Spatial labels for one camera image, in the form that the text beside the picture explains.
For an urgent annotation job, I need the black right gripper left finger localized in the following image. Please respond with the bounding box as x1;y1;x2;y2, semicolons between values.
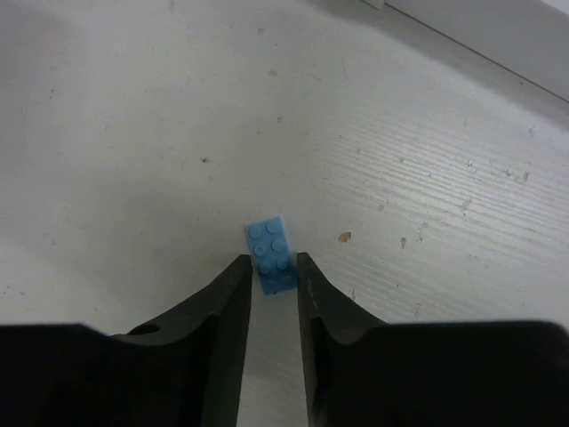
1;254;252;426

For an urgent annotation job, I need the light blue lego plate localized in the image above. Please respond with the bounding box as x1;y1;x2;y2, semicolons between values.
244;216;298;295

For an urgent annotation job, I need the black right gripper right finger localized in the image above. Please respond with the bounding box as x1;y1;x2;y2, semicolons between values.
297;253;568;426

